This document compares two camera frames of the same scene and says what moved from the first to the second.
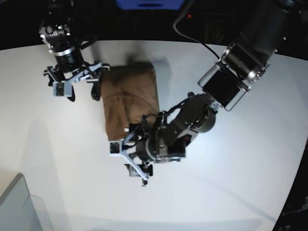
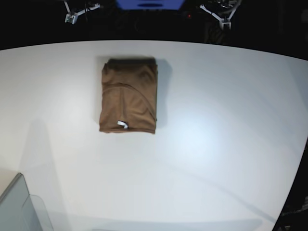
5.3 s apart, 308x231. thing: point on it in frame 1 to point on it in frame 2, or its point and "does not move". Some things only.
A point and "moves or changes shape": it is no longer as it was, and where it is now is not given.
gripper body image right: (145, 145) to (227, 21)
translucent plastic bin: (19, 211) does not move
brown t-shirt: (130, 92) moves or changes shape
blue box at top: (150, 5) does not move
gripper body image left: (70, 68) to (71, 17)
